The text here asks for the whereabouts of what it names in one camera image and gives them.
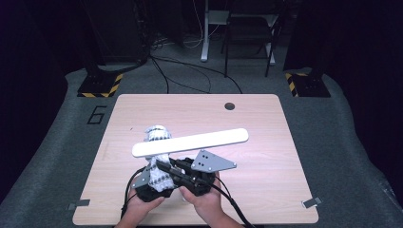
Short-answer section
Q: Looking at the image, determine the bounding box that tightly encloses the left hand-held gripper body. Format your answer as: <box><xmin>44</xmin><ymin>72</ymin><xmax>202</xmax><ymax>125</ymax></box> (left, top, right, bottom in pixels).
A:
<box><xmin>130</xmin><ymin>164</ymin><xmax>175</xmax><ymax>203</ymax></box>

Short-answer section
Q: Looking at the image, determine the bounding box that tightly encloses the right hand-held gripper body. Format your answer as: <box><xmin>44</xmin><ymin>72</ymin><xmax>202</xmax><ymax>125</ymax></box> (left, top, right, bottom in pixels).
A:
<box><xmin>172</xmin><ymin>149</ymin><xmax>238</xmax><ymax>198</ymax></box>

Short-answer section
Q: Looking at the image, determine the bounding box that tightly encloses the white cloth with dark pattern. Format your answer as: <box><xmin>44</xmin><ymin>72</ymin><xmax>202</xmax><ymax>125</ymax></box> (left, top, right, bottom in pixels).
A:
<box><xmin>144</xmin><ymin>124</ymin><xmax>176</xmax><ymax>193</ymax></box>

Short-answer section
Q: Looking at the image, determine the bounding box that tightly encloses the white desk lamp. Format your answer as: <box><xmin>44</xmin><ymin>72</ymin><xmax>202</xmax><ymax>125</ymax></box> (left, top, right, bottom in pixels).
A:
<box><xmin>131</xmin><ymin>127</ymin><xmax>250</xmax><ymax>159</ymax></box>

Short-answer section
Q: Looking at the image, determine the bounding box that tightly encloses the person's left hand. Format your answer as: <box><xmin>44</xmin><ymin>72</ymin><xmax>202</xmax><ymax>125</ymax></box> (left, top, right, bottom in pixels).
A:
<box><xmin>125</xmin><ymin>184</ymin><xmax>166</xmax><ymax>222</ymax></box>

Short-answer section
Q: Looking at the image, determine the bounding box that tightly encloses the person's right hand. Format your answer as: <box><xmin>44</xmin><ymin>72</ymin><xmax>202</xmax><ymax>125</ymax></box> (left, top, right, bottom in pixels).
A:
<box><xmin>178</xmin><ymin>171</ymin><xmax>223</xmax><ymax>220</ymax></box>

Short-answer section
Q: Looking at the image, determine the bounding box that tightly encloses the grey tape strip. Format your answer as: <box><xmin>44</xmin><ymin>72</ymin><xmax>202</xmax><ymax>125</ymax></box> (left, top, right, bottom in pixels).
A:
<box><xmin>301</xmin><ymin>196</ymin><xmax>323</xmax><ymax>209</ymax></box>
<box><xmin>67</xmin><ymin>199</ymin><xmax>91</xmax><ymax>211</ymax></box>

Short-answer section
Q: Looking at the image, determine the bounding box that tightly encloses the black stand with striped base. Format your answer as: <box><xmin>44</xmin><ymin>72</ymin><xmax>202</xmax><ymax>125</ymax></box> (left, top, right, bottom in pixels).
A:
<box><xmin>76</xmin><ymin>0</ymin><xmax>125</xmax><ymax>99</ymax></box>
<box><xmin>284</xmin><ymin>60</ymin><xmax>332</xmax><ymax>99</ymax></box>

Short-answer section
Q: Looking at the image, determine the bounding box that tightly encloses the black folding chair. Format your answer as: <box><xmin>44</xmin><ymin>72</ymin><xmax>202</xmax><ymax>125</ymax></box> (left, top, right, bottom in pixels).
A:
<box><xmin>220</xmin><ymin>0</ymin><xmax>283</xmax><ymax>79</ymax></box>

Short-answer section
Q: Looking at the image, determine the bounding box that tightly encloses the black cabinet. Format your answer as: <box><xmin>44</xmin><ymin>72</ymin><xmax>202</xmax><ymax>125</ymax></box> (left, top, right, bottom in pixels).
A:
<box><xmin>84</xmin><ymin>0</ymin><xmax>150</xmax><ymax>66</ymax></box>

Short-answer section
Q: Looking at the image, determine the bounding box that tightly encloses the dark curtain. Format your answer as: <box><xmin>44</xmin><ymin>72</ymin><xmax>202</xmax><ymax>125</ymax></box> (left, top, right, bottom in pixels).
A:
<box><xmin>283</xmin><ymin>0</ymin><xmax>403</xmax><ymax>194</ymax></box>
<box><xmin>0</xmin><ymin>0</ymin><xmax>84</xmax><ymax>203</ymax></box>

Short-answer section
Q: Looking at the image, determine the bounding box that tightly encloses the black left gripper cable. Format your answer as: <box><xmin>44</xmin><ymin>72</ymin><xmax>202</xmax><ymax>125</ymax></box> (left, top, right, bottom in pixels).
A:
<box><xmin>120</xmin><ymin>166</ymin><xmax>147</xmax><ymax>220</ymax></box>

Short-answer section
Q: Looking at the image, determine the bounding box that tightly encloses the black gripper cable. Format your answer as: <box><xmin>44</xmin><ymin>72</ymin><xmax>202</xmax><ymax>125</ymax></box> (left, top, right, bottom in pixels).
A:
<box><xmin>205</xmin><ymin>176</ymin><xmax>257</xmax><ymax>228</ymax></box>
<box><xmin>120</xmin><ymin>166</ymin><xmax>147</xmax><ymax>220</ymax></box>

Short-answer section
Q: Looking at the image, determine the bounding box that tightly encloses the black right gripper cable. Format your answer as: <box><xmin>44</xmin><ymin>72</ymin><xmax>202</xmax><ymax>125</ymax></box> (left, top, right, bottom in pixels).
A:
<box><xmin>205</xmin><ymin>176</ymin><xmax>257</xmax><ymax>228</ymax></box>

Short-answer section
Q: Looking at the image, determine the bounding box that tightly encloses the short black floor cable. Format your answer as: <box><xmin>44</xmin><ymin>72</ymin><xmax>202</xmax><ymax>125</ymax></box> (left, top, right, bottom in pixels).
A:
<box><xmin>149</xmin><ymin>57</ymin><xmax>171</xmax><ymax>95</ymax></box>

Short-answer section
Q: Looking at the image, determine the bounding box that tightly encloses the long black floor cable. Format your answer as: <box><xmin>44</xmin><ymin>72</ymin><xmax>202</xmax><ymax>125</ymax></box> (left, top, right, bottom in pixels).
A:
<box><xmin>148</xmin><ymin>55</ymin><xmax>243</xmax><ymax>95</ymax></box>

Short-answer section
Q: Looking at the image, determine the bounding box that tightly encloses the white floor cable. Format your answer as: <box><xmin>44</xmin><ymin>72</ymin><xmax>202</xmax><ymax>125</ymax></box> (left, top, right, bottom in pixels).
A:
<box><xmin>182</xmin><ymin>0</ymin><xmax>221</xmax><ymax>49</ymax></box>

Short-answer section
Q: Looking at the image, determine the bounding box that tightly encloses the white desk frame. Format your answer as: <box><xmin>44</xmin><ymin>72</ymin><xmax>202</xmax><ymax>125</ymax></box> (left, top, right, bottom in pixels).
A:
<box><xmin>200</xmin><ymin>0</ymin><xmax>280</xmax><ymax>67</ymax></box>

